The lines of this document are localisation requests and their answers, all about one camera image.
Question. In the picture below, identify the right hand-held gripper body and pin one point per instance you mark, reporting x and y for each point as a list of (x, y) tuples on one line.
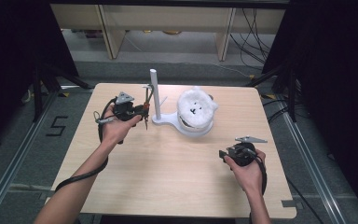
[(244, 155)]

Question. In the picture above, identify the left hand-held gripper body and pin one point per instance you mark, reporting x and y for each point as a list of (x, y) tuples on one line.
[(125, 109)]

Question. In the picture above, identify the white stand with pole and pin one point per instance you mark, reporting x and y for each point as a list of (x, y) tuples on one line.
[(155, 93)]

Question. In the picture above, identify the white bowl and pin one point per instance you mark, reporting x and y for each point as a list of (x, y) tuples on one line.
[(183, 122)]

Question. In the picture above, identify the white fluffy plush toy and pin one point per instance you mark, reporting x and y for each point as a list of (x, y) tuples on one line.
[(195, 104)]

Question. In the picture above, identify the person's right hand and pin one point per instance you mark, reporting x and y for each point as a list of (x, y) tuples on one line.
[(248, 175)]

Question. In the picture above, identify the person's left hand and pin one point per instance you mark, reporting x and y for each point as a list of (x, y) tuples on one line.
[(115, 129)]

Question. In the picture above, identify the grey tape strip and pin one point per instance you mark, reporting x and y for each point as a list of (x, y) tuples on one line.
[(292, 204), (45, 195)]

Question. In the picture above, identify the black tape floor mark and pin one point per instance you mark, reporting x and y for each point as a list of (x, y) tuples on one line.
[(57, 126)]

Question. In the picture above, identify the black metal stand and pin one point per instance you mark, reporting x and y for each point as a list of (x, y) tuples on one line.
[(291, 93), (38, 93)]

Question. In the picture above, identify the light wooden desk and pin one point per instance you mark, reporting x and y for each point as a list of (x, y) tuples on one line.
[(167, 18)]

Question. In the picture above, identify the black curtain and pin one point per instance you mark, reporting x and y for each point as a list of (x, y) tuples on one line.
[(338, 62), (12, 46)]

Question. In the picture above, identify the aluminium floor rail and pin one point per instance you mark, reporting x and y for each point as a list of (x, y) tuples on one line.
[(310, 161), (15, 158)]

